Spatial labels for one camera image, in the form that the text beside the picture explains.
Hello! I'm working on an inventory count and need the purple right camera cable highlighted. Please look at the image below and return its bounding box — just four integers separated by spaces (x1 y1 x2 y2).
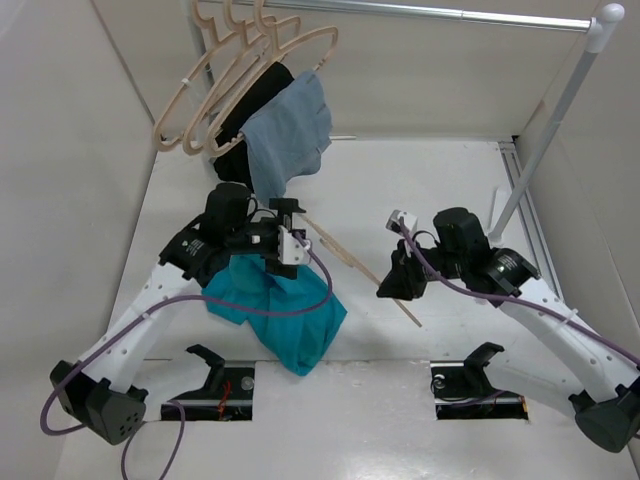
397 219 640 369

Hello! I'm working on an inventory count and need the teal t shirt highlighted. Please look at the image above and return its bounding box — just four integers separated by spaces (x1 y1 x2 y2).
201 255 347 377

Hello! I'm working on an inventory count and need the white rack upright post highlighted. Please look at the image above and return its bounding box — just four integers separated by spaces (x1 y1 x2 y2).
488 2 625 246

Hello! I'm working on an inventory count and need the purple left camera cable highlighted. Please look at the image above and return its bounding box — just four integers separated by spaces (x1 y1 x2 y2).
39 230 334 480

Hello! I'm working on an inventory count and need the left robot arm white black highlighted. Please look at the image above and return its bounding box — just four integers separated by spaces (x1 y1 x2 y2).
50 183 307 445

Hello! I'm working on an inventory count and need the metal clothes rail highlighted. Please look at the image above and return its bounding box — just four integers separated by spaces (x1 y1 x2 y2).
264 1 602 34

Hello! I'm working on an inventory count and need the grey blue garment on hanger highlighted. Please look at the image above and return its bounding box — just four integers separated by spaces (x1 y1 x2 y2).
240 70 333 205

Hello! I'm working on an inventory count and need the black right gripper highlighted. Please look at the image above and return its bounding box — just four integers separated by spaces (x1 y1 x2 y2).
376 238 466 300

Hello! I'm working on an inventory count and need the black garment on hanger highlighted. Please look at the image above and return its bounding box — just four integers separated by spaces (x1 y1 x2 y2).
210 62 294 191

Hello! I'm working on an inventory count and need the purple camera cable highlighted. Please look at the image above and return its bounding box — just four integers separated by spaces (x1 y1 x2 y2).
397 219 640 369
39 230 334 480

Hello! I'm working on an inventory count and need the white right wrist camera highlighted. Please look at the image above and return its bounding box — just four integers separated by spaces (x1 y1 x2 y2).
385 209 418 235

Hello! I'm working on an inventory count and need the beige hanger leftmost on rail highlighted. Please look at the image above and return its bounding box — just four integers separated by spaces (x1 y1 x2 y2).
152 0 238 152

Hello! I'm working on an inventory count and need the beige hanger on rail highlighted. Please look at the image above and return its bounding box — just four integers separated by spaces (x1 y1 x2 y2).
206 1 339 158
152 0 238 152
182 1 278 155

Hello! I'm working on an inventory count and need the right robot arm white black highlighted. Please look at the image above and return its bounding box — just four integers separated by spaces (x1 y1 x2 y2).
376 207 639 453

